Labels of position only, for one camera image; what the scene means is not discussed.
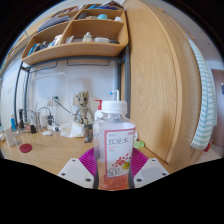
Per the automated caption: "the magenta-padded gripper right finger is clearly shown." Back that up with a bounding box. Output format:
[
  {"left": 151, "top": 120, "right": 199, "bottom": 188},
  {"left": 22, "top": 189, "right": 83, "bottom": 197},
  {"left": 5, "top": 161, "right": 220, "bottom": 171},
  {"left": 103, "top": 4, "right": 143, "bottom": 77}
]
[{"left": 128, "top": 147, "right": 170, "bottom": 189}]

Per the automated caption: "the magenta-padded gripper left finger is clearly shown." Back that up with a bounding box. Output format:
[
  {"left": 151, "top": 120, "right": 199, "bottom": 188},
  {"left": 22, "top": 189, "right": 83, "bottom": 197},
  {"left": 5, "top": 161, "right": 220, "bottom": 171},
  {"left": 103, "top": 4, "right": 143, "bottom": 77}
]
[{"left": 57, "top": 147, "right": 99, "bottom": 189}]

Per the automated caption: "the clear drink bottle white cap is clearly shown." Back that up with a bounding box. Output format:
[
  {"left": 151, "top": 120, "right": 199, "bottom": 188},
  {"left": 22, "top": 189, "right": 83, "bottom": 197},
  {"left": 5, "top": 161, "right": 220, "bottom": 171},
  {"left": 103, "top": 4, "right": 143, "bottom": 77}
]
[{"left": 92, "top": 100, "right": 137, "bottom": 191}]

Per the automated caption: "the green lid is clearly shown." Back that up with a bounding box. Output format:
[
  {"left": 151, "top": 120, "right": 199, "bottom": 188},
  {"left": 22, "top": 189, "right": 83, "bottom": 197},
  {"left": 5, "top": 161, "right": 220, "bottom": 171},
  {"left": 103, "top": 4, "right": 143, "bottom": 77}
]
[{"left": 133, "top": 140, "right": 146, "bottom": 150}]

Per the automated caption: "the crumpled white paper bag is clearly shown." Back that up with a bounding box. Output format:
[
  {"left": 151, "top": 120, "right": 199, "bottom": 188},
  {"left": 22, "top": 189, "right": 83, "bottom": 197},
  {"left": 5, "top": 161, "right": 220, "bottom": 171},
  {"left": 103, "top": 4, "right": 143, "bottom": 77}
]
[{"left": 59, "top": 120, "right": 86, "bottom": 139}]

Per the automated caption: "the white power strip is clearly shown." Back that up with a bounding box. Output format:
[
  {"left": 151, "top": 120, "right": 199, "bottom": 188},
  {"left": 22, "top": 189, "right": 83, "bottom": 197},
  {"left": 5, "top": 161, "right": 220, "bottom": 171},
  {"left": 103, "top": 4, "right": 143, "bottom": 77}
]
[{"left": 46, "top": 124, "right": 61, "bottom": 133}]

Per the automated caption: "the flat round red coaster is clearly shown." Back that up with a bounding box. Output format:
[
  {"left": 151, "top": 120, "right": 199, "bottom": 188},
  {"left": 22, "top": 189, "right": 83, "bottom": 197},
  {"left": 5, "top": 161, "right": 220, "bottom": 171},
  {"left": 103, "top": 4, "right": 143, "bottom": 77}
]
[{"left": 18, "top": 143, "right": 33, "bottom": 154}]

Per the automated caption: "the tree creature figurine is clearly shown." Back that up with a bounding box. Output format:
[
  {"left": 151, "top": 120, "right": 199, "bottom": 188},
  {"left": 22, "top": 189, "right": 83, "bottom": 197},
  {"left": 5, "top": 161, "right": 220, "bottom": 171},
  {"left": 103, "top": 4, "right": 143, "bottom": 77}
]
[{"left": 73, "top": 90, "right": 95, "bottom": 128}]

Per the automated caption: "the black upright device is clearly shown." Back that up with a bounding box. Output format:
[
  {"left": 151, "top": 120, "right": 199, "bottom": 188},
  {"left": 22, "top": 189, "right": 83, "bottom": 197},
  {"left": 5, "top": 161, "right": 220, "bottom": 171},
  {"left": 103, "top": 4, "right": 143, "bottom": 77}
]
[{"left": 17, "top": 108, "right": 25, "bottom": 130}]

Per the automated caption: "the green striped hanging towel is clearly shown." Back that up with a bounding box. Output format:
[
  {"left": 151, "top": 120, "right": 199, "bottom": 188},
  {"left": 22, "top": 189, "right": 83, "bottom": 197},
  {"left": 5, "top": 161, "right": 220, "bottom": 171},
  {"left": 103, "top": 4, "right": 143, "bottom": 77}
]
[{"left": 188, "top": 38, "right": 218, "bottom": 151}]

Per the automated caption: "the wooden wardrobe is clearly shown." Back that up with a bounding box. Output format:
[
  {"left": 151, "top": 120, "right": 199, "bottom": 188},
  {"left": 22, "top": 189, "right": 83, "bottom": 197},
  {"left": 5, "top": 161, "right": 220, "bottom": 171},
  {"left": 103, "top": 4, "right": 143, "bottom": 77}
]
[{"left": 121, "top": 0, "right": 205, "bottom": 174}]

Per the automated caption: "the wooden shelf unit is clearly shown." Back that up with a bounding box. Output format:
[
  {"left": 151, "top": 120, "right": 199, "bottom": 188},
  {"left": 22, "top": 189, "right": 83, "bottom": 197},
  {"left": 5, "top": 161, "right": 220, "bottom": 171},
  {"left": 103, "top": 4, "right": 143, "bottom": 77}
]
[{"left": 20, "top": 2, "right": 130, "bottom": 66}]

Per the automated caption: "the grey metal frame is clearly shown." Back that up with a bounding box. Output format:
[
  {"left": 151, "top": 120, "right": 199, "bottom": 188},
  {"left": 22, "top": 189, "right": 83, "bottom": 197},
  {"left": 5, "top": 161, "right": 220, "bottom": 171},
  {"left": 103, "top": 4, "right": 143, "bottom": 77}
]
[{"left": 13, "top": 44, "right": 132, "bottom": 129}]

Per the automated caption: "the long wooden wall shelf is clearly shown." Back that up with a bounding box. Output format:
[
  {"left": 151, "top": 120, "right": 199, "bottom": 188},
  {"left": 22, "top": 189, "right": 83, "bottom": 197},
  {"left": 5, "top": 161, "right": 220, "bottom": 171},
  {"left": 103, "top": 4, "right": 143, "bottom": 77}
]
[{"left": 0, "top": 28, "right": 34, "bottom": 76}]

